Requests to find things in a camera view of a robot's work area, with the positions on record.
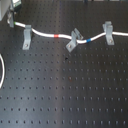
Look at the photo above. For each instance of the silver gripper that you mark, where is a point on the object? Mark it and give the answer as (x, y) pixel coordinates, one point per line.
(14, 5)

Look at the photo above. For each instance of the left grey cable clip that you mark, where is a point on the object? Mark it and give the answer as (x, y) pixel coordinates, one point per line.
(27, 37)

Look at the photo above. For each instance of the grey cable clip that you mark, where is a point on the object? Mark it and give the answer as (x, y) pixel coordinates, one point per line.
(75, 36)
(27, 37)
(108, 29)

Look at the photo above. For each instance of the middle grey cable clip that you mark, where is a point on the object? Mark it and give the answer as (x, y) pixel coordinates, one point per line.
(75, 36)

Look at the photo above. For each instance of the right grey cable clip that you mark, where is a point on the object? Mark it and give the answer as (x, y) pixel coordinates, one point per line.
(108, 29)

